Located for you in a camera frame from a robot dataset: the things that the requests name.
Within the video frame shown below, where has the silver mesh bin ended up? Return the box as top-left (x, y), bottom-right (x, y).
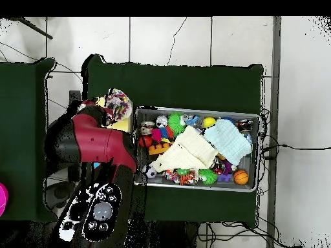
top-left (133, 105), bottom-right (261, 194)

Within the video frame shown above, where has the pink ball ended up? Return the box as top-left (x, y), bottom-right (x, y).
top-left (0, 182), bottom-right (9, 217)

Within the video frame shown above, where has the mint knitted cloth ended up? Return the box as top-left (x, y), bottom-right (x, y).
top-left (203, 118), bottom-right (253, 166)

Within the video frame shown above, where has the orange toy block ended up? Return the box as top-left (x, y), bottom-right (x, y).
top-left (147, 141), bottom-right (175, 156)

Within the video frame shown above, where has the pink blue red spiky toy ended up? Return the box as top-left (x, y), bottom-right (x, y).
top-left (151, 125), bottom-right (175, 143)

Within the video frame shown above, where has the black floor cable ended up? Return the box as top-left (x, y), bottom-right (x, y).
top-left (261, 143), bottom-right (331, 152)

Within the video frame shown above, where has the yellow ball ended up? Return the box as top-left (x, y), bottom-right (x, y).
top-left (202, 116), bottom-right (217, 129)

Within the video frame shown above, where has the dark green tablecloth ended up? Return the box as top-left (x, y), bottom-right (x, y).
top-left (80, 54), bottom-right (264, 229)

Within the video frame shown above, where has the colourful patterned white cloth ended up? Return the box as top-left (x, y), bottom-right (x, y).
top-left (104, 88), bottom-right (133, 122)

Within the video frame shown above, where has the small soccer ball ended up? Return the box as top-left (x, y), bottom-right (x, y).
top-left (142, 165), bottom-right (158, 180)

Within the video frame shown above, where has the wooden box with three holes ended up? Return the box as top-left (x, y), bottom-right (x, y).
top-left (92, 96), bottom-right (134, 170)

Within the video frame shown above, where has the cream knitted cloth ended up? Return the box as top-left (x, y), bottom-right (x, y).
top-left (149, 125), bottom-right (220, 173)

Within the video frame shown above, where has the small orange basketball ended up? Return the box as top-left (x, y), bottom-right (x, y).
top-left (233, 169), bottom-right (250, 186)

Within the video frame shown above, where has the dark green side table cloth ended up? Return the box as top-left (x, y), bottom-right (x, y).
top-left (0, 57), bottom-right (59, 223)

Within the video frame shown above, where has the black rod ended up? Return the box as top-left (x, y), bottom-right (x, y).
top-left (15, 17), bottom-right (54, 40)

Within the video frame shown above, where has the tiger striped toy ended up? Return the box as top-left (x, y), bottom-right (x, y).
top-left (178, 172), bottom-right (197, 187)

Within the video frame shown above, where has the red ball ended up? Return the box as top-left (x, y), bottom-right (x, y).
top-left (139, 135), bottom-right (153, 149)

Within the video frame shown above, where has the grey rounded floor object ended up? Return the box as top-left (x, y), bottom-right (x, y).
top-left (44, 180), bottom-right (78, 211)

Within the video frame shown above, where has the green spiky ball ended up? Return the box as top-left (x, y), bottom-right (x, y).
top-left (167, 112), bottom-right (184, 136)
top-left (198, 168), bottom-right (219, 186)

